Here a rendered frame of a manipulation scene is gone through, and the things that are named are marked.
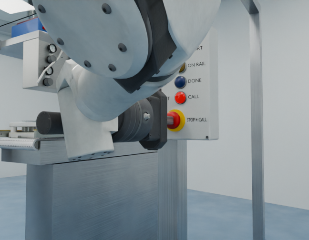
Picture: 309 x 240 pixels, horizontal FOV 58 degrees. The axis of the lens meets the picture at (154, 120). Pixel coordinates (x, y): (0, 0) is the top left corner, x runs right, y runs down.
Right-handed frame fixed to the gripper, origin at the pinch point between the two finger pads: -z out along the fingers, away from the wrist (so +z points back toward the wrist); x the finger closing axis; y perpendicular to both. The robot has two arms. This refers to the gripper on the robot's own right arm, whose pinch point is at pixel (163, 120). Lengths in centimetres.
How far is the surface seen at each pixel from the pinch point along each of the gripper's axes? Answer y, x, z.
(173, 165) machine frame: -3.4, 11.2, -11.4
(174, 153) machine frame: -3.1, 8.0, -11.4
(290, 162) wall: -7, 39, -328
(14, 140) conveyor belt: -86, 6, -19
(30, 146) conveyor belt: -74, 8, -19
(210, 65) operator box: 8.6, -12.2, -5.8
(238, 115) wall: -73, -22, -341
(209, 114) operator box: 8.5, -1.2, -5.4
